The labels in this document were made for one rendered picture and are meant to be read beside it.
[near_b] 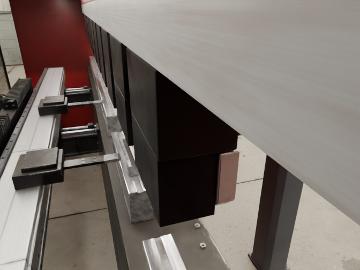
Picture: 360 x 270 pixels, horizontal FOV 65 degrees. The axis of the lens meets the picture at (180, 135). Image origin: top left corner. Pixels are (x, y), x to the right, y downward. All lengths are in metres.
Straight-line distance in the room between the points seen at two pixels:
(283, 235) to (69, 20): 2.40
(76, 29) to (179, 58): 2.72
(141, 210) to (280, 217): 0.95
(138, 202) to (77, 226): 1.46
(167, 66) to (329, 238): 2.07
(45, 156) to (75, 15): 2.18
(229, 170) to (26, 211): 0.51
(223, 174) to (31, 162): 0.58
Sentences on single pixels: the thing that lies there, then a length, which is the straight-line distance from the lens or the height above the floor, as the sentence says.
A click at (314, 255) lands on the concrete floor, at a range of 2.05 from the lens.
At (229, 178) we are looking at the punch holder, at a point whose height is 1.22.
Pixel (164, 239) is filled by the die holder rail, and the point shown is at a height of 0.97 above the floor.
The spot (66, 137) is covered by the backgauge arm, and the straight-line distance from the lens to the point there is 1.40.
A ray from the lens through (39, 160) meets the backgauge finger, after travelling 0.79.
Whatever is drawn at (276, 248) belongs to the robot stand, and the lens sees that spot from 1.71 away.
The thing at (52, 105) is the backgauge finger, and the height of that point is 1.02.
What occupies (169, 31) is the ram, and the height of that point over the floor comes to 1.37.
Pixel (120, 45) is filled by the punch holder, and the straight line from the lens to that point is 0.43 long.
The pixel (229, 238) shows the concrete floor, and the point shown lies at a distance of 2.01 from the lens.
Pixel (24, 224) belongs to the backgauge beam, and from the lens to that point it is 0.68.
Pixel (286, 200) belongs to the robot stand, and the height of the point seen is 0.52.
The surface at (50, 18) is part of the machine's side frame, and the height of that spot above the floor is 1.29.
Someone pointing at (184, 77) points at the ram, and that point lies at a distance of 0.16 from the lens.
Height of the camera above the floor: 1.39
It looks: 24 degrees down
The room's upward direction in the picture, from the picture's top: straight up
